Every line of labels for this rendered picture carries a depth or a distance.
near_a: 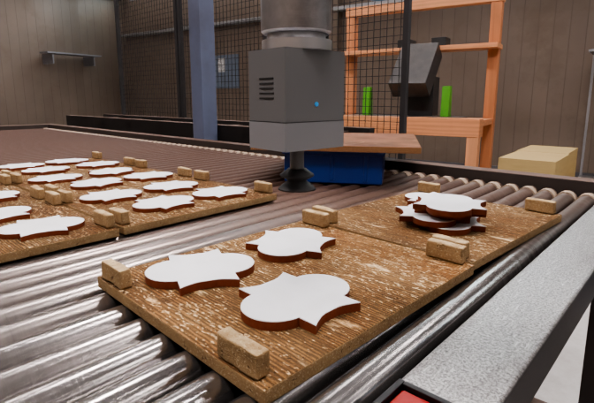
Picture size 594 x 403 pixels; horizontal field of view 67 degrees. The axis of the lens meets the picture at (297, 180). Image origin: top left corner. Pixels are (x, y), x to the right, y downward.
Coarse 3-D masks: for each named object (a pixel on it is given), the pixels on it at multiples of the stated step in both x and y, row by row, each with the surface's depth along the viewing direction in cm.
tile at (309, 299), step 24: (240, 288) 55; (264, 288) 55; (288, 288) 55; (312, 288) 55; (336, 288) 55; (240, 312) 50; (264, 312) 49; (288, 312) 49; (312, 312) 49; (336, 312) 50
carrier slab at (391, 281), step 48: (240, 240) 77; (336, 240) 77; (144, 288) 58; (384, 288) 58; (432, 288) 58; (192, 336) 46; (288, 336) 46; (336, 336) 46; (240, 384) 40; (288, 384) 40
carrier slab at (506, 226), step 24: (360, 216) 93; (384, 216) 93; (504, 216) 93; (528, 216) 93; (552, 216) 93; (384, 240) 78; (408, 240) 77; (480, 240) 77; (504, 240) 77; (480, 264) 69
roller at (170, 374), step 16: (528, 192) 127; (160, 368) 44; (176, 368) 44; (192, 368) 45; (208, 368) 46; (112, 384) 41; (128, 384) 41; (144, 384) 42; (160, 384) 42; (176, 384) 43; (80, 400) 39; (96, 400) 39; (112, 400) 39; (128, 400) 40; (144, 400) 41
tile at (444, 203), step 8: (424, 200) 87; (432, 200) 87; (440, 200) 87; (448, 200) 87; (456, 200) 87; (464, 200) 87; (472, 200) 87; (416, 208) 84; (424, 208) 84; (432, 208) 81; (440, 208) 81; (448, 208) 81; (456, 208) 81; (464, 208) 81; (472, 208) 81; (480, 208) 81; (440, 216) 80; (448, 216) 79; (456, 216) 79; (464, 216) 79
